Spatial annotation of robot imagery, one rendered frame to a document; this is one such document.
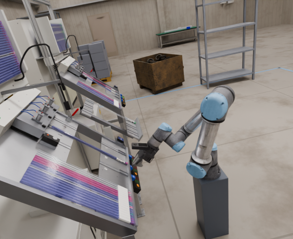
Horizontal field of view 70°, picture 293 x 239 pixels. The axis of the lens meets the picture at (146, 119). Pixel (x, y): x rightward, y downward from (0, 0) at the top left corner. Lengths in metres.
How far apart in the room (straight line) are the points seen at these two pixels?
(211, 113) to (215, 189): 0.64
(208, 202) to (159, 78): 3.37
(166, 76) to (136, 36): 7.76
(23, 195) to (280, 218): 1.76
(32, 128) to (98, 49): 5.54
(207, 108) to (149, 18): 11.41
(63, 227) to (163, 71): 3.77
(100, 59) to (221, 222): 5.64
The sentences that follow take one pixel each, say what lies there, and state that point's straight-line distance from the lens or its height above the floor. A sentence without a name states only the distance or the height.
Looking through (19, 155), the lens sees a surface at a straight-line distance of 1.02.
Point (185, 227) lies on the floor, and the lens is 1.90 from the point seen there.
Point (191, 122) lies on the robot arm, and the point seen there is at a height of 0.94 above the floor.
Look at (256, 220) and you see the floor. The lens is 1.98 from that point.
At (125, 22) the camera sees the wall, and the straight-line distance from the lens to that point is 12.15.
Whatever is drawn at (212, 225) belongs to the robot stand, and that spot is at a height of 0.14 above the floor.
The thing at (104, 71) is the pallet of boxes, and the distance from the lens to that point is 6.62.
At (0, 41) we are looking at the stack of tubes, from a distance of 1.31.
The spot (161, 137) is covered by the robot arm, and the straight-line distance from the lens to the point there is 1.27.
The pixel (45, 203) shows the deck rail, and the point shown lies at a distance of 0.91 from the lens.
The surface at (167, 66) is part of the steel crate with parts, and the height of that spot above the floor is 0.55.
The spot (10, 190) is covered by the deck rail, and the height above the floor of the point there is 1.09.
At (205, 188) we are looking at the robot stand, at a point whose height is 0.50.
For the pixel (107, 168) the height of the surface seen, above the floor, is 0.82.
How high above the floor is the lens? 1.54
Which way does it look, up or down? 25 degrees down
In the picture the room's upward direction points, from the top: 11 degrees counter-clockwise
